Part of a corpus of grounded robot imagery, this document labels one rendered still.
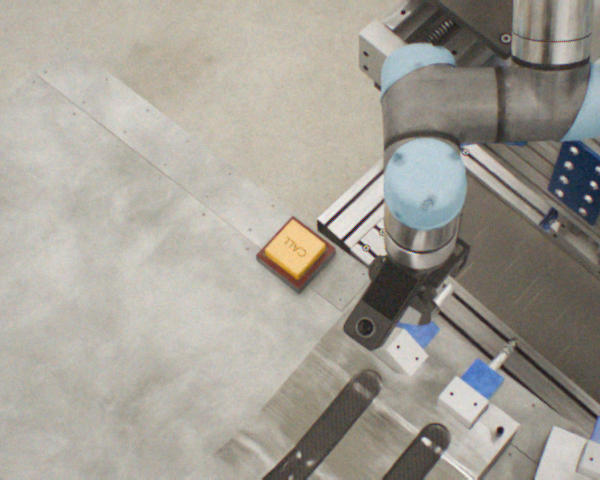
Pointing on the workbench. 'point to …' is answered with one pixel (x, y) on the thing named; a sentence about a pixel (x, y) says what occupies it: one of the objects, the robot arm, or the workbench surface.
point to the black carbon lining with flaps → (359, 385)
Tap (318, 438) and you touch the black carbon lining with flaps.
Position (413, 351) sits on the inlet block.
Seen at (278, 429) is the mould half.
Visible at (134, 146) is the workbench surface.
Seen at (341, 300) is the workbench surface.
